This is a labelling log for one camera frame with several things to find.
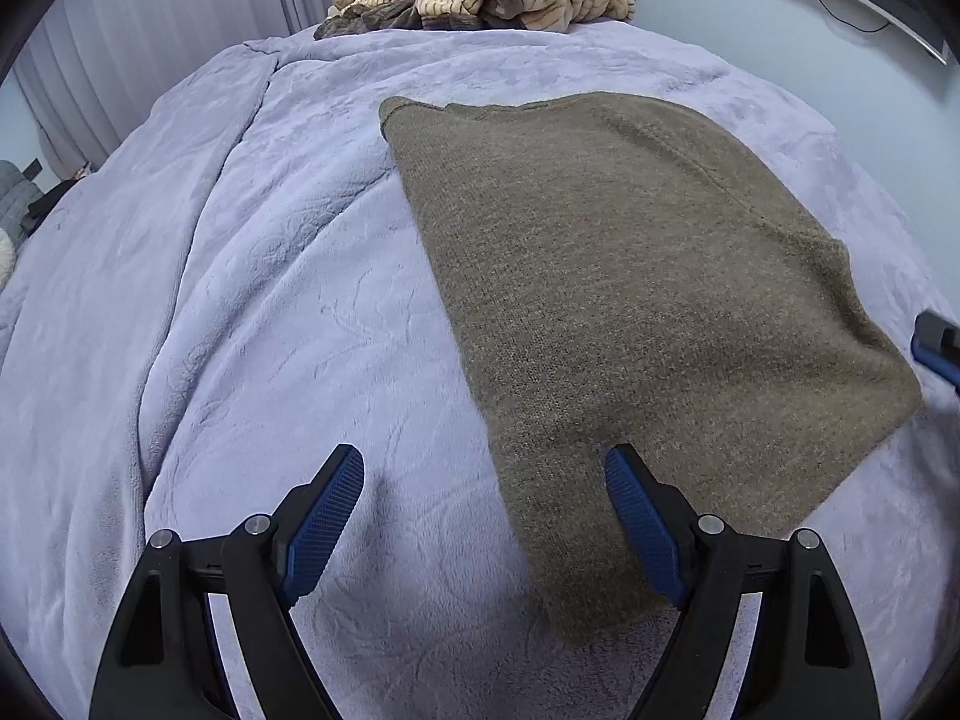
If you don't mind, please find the lavender plush blanket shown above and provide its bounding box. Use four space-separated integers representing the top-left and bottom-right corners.
0 19 960 720

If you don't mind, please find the grey knitted cushion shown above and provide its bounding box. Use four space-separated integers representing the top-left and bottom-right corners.
0 160 44 242

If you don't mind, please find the black monitor cable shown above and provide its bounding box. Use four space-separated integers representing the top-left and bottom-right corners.
805 0 890 35

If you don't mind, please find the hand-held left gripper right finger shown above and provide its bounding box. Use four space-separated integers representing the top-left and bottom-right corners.
604 444 878 720

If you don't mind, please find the olive brown knit sweater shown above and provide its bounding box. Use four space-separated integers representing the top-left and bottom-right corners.
378 91 923 644

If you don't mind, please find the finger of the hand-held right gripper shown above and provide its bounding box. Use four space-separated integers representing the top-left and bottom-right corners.
910 309 960 395

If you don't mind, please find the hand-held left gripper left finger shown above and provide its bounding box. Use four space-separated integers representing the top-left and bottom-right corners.
88 444 365 720

